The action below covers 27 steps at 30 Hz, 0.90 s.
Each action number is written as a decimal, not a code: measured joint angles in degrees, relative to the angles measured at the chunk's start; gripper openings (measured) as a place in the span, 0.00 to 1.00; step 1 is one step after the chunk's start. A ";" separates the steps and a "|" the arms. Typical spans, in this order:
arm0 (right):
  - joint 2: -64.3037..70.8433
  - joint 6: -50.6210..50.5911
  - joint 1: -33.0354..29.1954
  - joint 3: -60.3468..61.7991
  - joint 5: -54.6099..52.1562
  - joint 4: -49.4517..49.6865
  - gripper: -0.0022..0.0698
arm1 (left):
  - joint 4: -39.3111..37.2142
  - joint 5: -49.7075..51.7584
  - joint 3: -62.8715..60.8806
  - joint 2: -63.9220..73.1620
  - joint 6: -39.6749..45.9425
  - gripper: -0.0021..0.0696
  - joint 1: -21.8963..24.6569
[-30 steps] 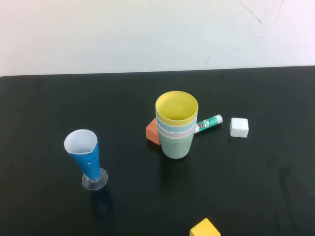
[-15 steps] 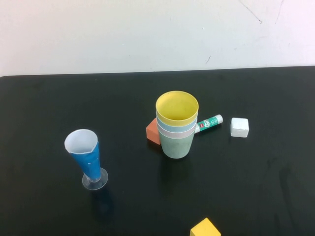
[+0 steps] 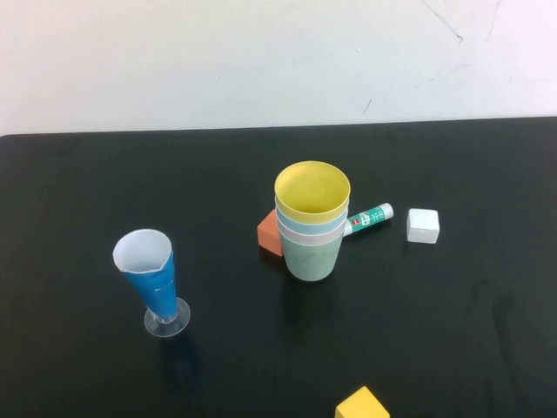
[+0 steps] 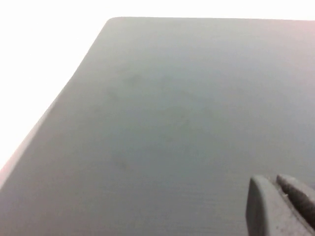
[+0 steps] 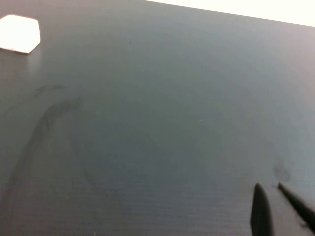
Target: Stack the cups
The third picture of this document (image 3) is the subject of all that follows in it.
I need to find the light blue plastic cup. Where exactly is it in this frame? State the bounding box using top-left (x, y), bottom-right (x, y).
top-left (275, 203), bottom-right (350, 235)

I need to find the yellow plastic cup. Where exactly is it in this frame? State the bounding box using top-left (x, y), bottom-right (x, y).
top-left (273, 160), bottom-right (352, 226)

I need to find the pink plastic cup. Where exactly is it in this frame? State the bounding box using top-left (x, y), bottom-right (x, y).
top-left (277, 217), bottom-right (348, 247)

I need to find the orange block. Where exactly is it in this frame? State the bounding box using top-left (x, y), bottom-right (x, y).
top-left (256, 208), bottom-right (285, 257)

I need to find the green plastic cup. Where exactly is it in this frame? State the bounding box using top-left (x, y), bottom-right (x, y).
top-left (280, 228), bottom-right (345, 283)

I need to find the green white glue stick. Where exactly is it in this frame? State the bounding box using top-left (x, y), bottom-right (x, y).
top-left (346, 202), bottom-right (395, 239)

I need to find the white block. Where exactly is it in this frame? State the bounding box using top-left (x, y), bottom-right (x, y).
top-left (406, 207), bottom-right (440, 244)

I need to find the tall glass with blue paper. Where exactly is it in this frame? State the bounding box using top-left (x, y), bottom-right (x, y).
top-left (112, 228), bottom-right (192, 339)

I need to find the large yellow block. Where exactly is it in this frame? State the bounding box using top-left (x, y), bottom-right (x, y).
top-left (335, 385), bottom-right (391, 418)

